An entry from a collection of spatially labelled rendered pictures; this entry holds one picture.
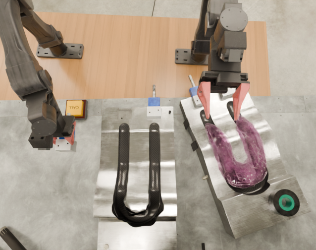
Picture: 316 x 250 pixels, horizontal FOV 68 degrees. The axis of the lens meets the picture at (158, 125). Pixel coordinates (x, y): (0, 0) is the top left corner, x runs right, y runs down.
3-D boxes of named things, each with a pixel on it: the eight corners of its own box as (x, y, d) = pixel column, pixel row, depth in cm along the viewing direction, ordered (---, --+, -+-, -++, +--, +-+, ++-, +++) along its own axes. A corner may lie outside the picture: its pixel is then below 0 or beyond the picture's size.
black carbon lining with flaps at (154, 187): (119, 124, 87) (114, 117, 78) (162, 123, 87) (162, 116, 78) (115, 226, 78) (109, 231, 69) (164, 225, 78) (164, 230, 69)
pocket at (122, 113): (119, 110, 90) (117, 107, 87) (133, 110, 90) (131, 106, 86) (119, 121, 89) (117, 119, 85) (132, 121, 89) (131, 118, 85)
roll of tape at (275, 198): (264, 193, 76) (269, 193, 73) (287, 185, 77) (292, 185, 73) (274, 218, 74) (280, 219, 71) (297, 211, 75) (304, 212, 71)
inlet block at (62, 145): (64, 115, 84) (58, 110, 79) (78, 115, 84) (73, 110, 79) (61, 152, 81) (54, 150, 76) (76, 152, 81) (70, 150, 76)
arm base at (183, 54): (226, 56, 93) (226, 40, 94) (175, 53, 93) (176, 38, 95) (221, 66, 100) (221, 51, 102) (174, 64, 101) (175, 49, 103)
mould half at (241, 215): (179, 105, 96) (181, 94, 85) (238, 86, 98) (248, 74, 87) (226, 232, 83) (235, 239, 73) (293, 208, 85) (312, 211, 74)
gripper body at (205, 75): (249, 80, 52) (248, 50, 53) (202, 78, 52) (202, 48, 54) (239, 92, 58) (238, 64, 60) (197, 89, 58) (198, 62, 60)
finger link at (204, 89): (234, 115, 50) (234, 74, 52) (200, 113, 50) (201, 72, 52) (226, 123, 56) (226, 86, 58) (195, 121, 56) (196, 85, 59)
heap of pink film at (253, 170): (199, 125, 87) (203, 119, 80) (243, 111, 89) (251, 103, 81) (226, 195, 81) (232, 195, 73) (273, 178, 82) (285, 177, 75)
